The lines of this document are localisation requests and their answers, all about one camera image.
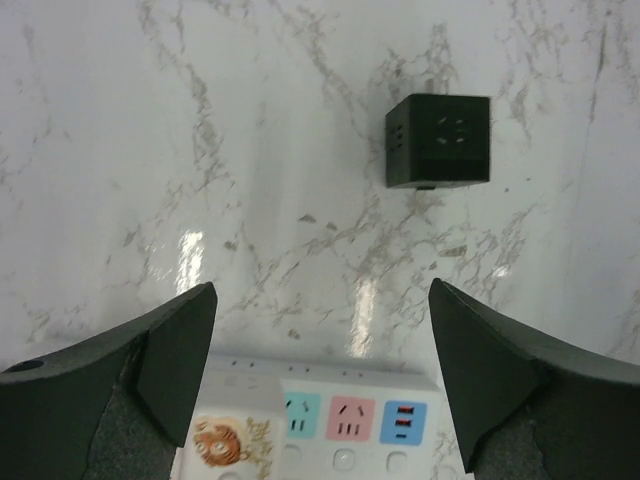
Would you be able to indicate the white cube plug tiger print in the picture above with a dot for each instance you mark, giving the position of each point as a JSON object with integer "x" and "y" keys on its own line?
{"x": 238, "y": 429}

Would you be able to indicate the white power strip coloured sockets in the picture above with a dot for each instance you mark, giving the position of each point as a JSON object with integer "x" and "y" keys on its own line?
{"x": 351, "y": 423}

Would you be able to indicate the black cube plug adapter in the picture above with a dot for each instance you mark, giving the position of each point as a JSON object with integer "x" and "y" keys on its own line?
{"x": 438, "y": 141}

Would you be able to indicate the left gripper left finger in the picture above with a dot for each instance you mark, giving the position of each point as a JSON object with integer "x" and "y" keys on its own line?
{"x": 115, "y": 406}

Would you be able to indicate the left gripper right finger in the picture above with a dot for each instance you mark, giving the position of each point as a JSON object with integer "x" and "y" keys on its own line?
{"x": 526, "y": 405}

